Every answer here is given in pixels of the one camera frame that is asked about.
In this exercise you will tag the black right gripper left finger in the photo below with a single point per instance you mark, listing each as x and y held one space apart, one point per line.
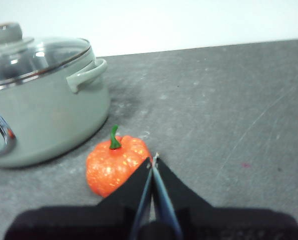
93 222

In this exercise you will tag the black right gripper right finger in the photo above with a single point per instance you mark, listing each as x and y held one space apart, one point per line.
226 225

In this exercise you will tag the orange toy pumpkin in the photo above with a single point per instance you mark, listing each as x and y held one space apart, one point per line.
108 165

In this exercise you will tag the glass lid with green knob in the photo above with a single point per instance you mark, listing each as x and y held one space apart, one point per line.
39 57

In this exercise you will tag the pale green electric pot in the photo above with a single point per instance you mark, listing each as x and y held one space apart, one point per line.
51 120

